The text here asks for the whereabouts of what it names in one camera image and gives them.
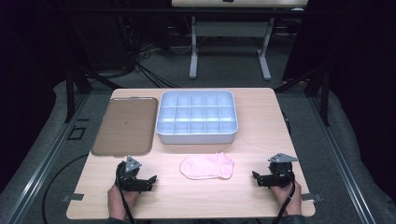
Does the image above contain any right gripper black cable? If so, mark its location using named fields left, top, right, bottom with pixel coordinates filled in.
left=271, top=169, right=297, bottom=224

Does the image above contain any black metal stand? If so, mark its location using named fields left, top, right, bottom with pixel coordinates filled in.
left=64, top=66, right=123, bottom=124
left=274, top=66, right=331, bottom=127

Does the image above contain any white divided organizer box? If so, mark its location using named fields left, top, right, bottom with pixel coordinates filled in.
left=154, top=89, right=239, bottom=146

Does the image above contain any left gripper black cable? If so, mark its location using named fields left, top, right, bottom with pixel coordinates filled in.
left=115, top=167, right=136, bottom=224

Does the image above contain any bundle of black floor cables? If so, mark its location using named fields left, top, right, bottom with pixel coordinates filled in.
left=132, top=41, right=180, bottom=90

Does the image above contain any person's right hand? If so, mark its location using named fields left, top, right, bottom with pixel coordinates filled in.
left=270, top=180, right=303, bottom=217

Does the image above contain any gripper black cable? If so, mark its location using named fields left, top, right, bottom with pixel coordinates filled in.
left=271, top=169, right=297, bottom=224
left=115, top=167, right=136, bottom=224

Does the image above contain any white table frame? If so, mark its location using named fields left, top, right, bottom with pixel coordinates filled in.
left=171, top=0, right=309, bottom=81

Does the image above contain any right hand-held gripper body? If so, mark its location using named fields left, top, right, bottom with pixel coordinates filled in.
left=262, top=152, right=300, bottom=189

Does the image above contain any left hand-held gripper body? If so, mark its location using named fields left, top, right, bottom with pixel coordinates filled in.
left=115, top=155, right=148, bottom=192

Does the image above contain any brown tray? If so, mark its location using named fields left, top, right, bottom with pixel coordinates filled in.
left=91, top=96, right=159, bottom=158

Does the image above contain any aluminium floor rail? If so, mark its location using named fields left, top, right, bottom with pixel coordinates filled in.
left=3, top=92, right=92, bottom=224
left=307, top=95, right=378, bottom=224

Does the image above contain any pink sock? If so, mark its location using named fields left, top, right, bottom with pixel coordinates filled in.
left=179, top=151, right=235, bottom=181

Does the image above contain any metal table bracket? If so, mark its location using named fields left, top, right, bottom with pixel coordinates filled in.
left=61, top=192, right=85, bottom=203
left=300, top=192, right=324, bottom=203

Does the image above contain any person's left hand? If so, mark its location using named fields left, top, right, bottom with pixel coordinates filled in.
left=106, top=184, right=140, bottom=220

